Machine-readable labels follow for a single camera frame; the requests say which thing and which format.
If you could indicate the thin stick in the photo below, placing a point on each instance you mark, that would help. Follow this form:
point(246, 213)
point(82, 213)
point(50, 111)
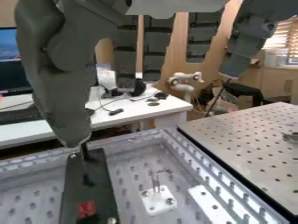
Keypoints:
point(85, 166)

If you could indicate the computer monitor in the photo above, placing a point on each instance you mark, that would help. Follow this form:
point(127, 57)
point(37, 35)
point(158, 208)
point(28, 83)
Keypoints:
point(10, 66)

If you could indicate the white desk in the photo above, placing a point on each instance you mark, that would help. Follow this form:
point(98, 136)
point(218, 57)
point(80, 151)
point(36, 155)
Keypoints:
point(137, 111)

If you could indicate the clear box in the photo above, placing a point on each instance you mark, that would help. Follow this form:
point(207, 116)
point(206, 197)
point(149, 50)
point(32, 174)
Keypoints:
point(201, 158)

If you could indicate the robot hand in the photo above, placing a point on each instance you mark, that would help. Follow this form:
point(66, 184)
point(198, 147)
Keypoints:
point(61, 66)

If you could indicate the white flat block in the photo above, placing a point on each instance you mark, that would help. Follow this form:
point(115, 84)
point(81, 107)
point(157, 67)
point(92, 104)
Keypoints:
point(207, 206)

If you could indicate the white block with screws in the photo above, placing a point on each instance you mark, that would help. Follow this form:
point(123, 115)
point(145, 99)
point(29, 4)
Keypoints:
point(157, 201)

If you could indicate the black keyboard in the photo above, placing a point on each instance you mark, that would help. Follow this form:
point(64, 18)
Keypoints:
point(20, 115)

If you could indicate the metal paper clip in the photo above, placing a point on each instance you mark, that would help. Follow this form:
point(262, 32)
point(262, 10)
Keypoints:
point(155, 183)

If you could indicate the black plate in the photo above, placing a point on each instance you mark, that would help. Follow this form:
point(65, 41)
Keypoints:
point(94, 196)

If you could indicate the small white jointed device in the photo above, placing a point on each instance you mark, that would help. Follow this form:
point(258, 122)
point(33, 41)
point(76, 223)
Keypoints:
point(182, 80)

